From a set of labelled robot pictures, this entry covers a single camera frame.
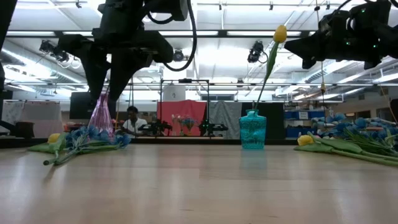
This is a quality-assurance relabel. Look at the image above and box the black panel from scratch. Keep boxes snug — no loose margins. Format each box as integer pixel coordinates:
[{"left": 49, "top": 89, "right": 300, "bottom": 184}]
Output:
[{"left": 241, "top": 101, "right": 285, "bottom": 140}]

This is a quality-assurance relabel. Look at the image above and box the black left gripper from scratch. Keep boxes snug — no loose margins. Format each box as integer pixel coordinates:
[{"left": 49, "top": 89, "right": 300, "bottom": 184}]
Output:
[{"left": 58, "top": 29, "right": 175, "bottom": 103}]

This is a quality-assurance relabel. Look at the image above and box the red cloth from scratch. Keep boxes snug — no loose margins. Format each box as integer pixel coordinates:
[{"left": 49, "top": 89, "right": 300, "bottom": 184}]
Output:
[{"left": 156, "top": 99, "right": 208, "bottom": 137}]

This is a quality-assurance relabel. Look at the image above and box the pink glass vase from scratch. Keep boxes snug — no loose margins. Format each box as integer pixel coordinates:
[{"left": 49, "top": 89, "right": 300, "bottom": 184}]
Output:
[{"left": 88, "top": 92, "right": 115, "bottom": 135}]

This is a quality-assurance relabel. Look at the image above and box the grey cloth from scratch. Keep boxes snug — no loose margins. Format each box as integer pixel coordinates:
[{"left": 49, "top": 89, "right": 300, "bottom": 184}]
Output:
[{"left": 207, "top": 101, "right": 243, "bottom": 140}]

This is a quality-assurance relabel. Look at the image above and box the dark stool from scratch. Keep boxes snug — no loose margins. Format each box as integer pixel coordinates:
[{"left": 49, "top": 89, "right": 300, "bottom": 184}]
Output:
[{"left": 14, "top": 121, "right": 35, "bottom": 139}]

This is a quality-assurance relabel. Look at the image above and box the black aluminium table frame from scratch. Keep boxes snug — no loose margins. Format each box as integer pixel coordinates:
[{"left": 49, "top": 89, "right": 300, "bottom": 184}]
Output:
[{"left": 0, "top": 136, "right": 299, "bottom": 146}]

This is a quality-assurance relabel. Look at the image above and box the blue artificial flower spray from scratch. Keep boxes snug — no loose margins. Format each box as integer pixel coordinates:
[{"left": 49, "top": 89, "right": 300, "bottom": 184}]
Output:
[
  {"left": 55, "top": 132, "right": 132, "bottom": 165},
  {"left": 341, "top": 117, "right": 398, "bottom": 157},
  {"left": 43, "top": 125, "right": 108, "bottom": 166},
  {"left": 312, "top": 112, "right": 398, "bottom": 139}
]

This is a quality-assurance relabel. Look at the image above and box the black metal frame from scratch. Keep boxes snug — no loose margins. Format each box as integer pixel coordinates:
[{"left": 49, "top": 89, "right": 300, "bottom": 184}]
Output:
[{"left": 159, "top": 78, "right": 210, "bottom": 138}]

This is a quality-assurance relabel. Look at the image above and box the black ceiling camera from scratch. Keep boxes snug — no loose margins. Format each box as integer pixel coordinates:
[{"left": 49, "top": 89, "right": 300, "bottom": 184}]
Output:
[{"left": 247, "top": 40, "right": 269, "bottom": 64}]

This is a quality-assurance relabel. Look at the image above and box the background flower bouquet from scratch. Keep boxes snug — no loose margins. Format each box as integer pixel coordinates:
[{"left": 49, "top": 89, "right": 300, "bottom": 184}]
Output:
[{"left": 172, "top": 114, "right": 198, "bottom": 137}]

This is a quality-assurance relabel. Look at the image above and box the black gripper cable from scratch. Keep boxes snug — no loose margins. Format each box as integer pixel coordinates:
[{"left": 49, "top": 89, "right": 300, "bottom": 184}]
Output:
[{"left": 146, "top": 0, "right": 198, "bottom": 73}]

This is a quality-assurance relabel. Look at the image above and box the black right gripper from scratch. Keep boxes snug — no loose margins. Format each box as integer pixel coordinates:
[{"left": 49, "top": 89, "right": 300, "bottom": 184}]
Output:
[{"left": 284, "top": 1, "right": 392, "bottom": 70}]

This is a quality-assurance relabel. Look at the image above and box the ceiling camera cluster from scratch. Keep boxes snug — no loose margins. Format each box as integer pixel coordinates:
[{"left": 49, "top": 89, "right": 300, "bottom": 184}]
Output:
[{"left": 39, "top": 39, "right": 70, "bottom": 63}]

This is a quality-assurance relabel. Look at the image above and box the blue storage bin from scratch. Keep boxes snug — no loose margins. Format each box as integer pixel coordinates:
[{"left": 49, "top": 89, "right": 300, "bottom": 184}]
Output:
[
  {"left": 285, "top": 126, "right": 312, "bottom": 139},
  {"left": 284, "top": 109, "right": 326, "bottom": 121}
]

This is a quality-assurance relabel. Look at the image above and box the person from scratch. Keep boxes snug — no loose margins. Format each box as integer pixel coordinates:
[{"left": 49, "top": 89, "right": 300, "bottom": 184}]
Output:
[{"left": 122, "top": 105, "right": 149, "bottom": 138}]

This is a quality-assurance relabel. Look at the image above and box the white cloth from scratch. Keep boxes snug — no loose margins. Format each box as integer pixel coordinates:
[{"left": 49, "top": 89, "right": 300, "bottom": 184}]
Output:
[{"left": 1, "top": 101, "right": 25, "bottom": 125}]

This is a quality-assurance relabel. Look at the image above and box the black screen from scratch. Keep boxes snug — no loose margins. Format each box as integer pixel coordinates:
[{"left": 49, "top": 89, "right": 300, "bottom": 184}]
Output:
[{"left": 68, "top": 91, "right": 118, "bottom": 120}]

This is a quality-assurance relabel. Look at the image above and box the pale pink cloth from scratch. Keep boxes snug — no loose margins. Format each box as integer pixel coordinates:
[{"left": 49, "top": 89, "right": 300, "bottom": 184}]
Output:
[{"left": 20, "top": 101, "right": 64, "bottom": 138}]

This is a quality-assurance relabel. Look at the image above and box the teal glass vase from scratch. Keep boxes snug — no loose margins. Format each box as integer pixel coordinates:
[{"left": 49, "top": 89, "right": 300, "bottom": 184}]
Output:
[{"left": 238, "top": 108, "right": 267, "bottom": 151}]

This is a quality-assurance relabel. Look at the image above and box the hanging cable with plug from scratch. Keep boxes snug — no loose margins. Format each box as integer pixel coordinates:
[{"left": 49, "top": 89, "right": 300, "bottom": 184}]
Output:
[{"left": 314, "top": 0, "right": 327, "bottom": 103}]

